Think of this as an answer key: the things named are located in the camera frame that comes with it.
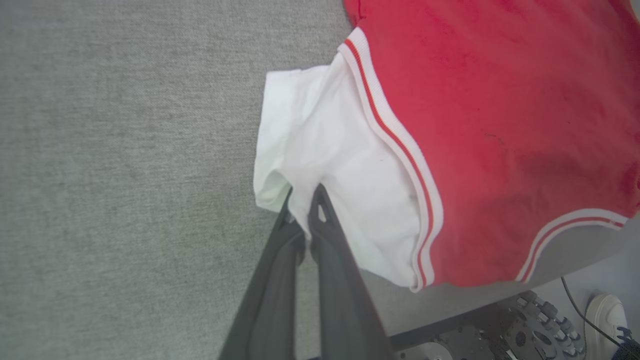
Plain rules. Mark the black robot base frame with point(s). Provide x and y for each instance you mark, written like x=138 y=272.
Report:
x=465 y=335

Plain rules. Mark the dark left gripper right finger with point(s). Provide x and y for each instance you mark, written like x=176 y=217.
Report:
x=345 y=310

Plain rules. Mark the grey fabric work surface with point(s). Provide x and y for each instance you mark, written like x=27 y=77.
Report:
x=125 y=175

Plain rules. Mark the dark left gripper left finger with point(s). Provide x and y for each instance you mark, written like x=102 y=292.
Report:
x=270 y=300

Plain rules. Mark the red and white jersey garment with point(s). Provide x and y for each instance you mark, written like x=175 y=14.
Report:
x=500 y=125

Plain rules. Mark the white sneaker shoe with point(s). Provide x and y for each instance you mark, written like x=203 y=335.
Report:
x=606 y=320

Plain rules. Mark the grey roller robot wheel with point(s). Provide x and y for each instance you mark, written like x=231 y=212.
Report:
x=545 y=330

